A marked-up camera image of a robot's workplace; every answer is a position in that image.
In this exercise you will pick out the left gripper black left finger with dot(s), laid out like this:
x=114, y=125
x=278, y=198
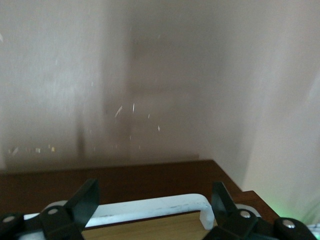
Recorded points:
x=75, y=215

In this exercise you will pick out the wooden drawer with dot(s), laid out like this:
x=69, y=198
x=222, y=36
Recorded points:
x=150, y=180

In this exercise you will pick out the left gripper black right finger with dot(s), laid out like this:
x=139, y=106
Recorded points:
x=230, y=225

